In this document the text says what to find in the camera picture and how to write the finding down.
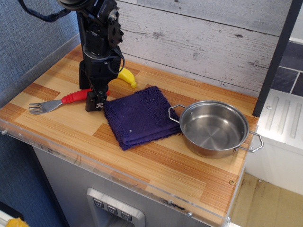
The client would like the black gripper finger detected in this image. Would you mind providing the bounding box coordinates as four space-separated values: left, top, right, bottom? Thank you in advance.
96 93 107 111
85 91 98 112

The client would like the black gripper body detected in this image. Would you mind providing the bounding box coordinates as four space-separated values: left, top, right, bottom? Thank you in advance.
79 47 125 95

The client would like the red handled metal fork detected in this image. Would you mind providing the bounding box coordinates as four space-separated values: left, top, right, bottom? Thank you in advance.
28 88 91 115

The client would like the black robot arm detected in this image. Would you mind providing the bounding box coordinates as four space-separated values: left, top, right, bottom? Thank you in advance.
58 0 125 112

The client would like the purple folded cloth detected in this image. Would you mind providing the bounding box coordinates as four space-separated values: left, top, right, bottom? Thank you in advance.
104 86 181 150

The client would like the yellow toy banana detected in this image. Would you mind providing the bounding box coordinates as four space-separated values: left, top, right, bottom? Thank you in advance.
117 67 137 88

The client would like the grey toy cabinet front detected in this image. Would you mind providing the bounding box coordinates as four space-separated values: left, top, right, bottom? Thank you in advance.
34 148 206 227

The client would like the silver dispenser panel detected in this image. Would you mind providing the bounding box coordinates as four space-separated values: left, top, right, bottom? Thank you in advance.
87 188 145 227

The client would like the stainless steel pot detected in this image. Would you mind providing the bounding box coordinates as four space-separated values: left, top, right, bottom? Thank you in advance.
168 100 264 158

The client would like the yellow object bottom left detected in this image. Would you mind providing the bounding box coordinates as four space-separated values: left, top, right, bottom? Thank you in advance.
5 218 29 227

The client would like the white toy sink unit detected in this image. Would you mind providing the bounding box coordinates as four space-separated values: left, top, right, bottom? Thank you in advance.
245 89 303 194

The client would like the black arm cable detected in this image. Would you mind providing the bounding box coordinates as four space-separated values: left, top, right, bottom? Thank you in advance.
18 0 71 23

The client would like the black post right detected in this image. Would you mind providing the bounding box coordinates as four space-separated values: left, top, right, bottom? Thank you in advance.
252 0 303 117

